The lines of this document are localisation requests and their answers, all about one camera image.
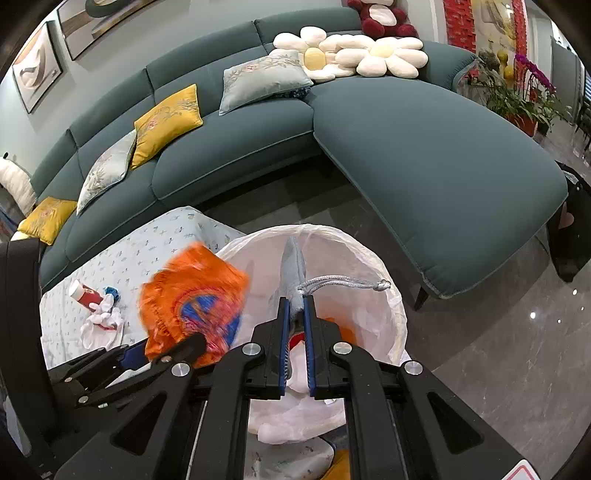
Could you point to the white daisy pillow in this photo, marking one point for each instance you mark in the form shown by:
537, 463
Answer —
401, 57
316, 50

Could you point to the orange plastic bag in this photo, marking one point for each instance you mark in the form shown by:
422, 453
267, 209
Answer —
194, 292

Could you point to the grey cushion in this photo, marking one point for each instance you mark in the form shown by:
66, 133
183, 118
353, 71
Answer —
277, 73
108, 170

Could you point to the yellow cushion centre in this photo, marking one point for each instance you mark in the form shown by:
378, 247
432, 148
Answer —
172, 117

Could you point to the white panda plush pillow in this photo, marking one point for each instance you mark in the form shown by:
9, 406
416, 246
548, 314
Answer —
18, 183

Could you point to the small blue wrapper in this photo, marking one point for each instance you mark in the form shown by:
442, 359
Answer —
113, 292

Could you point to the framed wall picture right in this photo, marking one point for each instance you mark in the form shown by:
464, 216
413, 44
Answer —
84, 22

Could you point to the framed wall picture left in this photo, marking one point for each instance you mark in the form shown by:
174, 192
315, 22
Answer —
36, 67

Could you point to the white daisy pillow left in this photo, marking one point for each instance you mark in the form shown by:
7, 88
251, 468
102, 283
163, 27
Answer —
316, 50

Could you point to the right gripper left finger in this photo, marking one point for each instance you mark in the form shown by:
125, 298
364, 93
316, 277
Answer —
188, 426

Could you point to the white daisy pillow right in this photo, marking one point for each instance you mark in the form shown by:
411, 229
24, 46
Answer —
401, 57

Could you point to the yellow stool cushion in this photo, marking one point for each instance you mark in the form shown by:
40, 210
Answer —
340, 468

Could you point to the dark green sectional sofa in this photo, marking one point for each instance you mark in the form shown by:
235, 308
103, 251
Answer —
460, 188

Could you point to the yellow cushion left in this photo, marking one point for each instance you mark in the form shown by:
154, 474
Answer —
47, 219

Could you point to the potted orchid plant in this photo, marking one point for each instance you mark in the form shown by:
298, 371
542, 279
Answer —
519, 91

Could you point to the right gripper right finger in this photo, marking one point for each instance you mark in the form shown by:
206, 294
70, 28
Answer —
402, 421

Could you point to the grey cushion left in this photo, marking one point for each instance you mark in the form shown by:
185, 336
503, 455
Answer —
108, 170

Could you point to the floral light blue tablecloth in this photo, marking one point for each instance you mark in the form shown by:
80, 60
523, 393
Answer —
126, 266

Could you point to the framed wall picture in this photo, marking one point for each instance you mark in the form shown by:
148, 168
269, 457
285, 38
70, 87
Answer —
84, 22
36, 67

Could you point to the white lined trash bin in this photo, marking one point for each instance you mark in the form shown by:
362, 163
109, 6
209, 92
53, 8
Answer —
375, 321

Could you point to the white paper towel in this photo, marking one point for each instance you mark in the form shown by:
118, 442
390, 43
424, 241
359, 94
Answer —
103, 328

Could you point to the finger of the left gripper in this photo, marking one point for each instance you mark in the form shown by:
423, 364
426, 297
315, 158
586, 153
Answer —
101, 375
183, 357

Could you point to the grey cushion right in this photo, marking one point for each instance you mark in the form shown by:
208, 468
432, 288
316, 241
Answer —
277, 73

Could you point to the red monkey plush toy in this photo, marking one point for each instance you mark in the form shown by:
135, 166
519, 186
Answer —
383, 18

